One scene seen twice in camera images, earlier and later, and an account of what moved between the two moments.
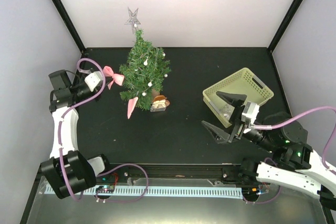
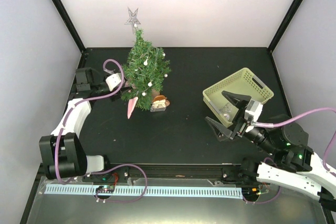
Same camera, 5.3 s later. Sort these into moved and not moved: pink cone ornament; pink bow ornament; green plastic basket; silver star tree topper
Moved: pink bow ornament
Not moved: silver star tree topper; pink cone ornament; green plastic basket
